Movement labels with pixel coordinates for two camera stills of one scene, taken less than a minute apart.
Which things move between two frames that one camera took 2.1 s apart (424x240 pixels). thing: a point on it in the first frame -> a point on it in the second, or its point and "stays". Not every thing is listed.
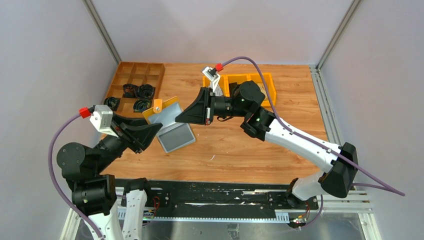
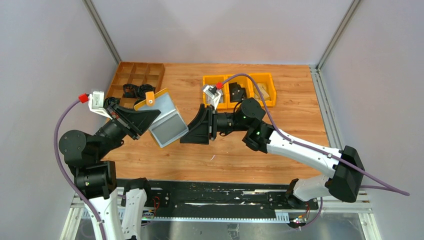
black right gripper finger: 203,99 -> 204,117
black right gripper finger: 195,114 -> 198,131
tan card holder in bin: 262,88 stays
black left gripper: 144,132 -> 131,120
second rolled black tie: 129,91 stays
